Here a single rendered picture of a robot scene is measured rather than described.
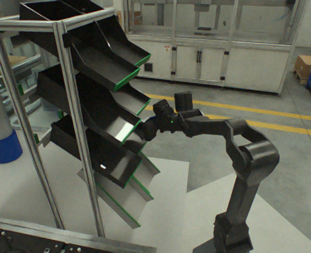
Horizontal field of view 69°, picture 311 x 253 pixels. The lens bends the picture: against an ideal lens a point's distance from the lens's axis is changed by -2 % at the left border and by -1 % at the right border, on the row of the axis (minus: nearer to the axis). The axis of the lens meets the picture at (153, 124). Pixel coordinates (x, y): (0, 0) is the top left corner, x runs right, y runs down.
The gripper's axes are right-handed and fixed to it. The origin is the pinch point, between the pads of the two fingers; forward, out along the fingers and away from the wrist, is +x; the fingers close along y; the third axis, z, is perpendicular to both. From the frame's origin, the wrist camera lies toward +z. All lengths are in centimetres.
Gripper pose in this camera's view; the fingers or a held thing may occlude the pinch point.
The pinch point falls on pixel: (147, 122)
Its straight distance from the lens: 83.6
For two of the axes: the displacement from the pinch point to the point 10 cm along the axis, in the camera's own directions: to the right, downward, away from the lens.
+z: -1.9, -9.3, -3.1
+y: -5.1, 3.7, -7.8
